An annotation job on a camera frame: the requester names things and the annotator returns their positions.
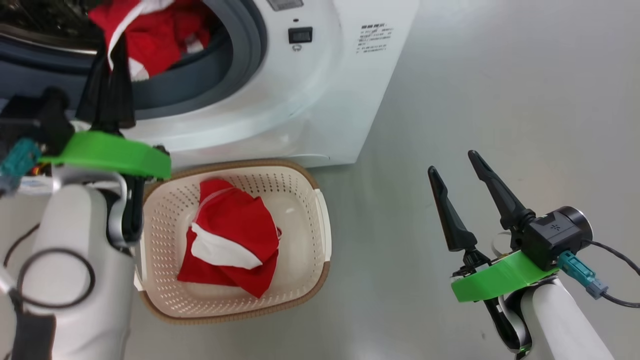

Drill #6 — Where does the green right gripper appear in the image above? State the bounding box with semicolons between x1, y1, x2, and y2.
427;149;560;304

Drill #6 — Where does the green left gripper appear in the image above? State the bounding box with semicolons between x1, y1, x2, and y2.
42;37;172;181

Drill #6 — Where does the red white-striped garment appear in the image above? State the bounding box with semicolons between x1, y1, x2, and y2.
88;0;211;82

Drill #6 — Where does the red garment white patch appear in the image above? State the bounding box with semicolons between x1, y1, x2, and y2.
177;178;282;300

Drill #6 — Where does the stainless steel washing machine drum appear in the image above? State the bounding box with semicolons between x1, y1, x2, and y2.
0;0;108;56

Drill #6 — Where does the cream perforated basket brown rim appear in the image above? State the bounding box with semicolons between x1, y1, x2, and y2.
133;159;332;325

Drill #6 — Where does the white front-load washing machine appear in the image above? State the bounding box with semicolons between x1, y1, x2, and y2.
0;0;420;169

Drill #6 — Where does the black door lock slot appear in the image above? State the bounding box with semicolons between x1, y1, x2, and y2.
287;26;314;45

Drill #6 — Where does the printed text notice label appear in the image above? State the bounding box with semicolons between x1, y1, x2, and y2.
355;22;395;55

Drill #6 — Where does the grey warning sticker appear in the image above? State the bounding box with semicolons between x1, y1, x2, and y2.
266;0;305;12

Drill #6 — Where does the teal left camera connector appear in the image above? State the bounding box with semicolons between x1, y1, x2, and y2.
0;138;42;196

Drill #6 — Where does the teal camera connector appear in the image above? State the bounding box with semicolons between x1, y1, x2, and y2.
557;251;609;300
0;138;42;196

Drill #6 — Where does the teal right camera connector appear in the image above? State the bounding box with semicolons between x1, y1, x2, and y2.
557;251;609;300

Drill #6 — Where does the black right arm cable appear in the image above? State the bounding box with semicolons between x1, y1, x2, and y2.
580;239;640;309

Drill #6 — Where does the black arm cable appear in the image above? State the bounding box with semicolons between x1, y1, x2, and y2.
580;239;640;309
2;222;96;309

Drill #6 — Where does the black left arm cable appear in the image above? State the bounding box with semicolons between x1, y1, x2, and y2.
2;222;96;309

